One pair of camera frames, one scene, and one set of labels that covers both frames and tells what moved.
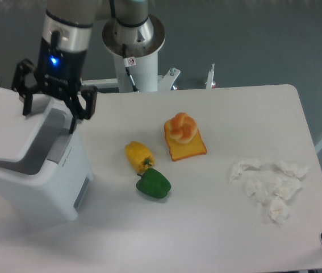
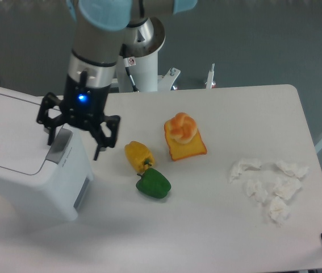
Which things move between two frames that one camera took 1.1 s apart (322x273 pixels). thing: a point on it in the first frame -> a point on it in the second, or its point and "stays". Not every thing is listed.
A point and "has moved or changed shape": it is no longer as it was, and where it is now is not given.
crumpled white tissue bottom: [279, 211] stays
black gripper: [61, 68] -> [83, 106]
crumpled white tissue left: [237, 166] stays
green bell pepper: [153, 183] stays
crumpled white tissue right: [292, 169] stays
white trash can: [29, 165] has moved or changed shape
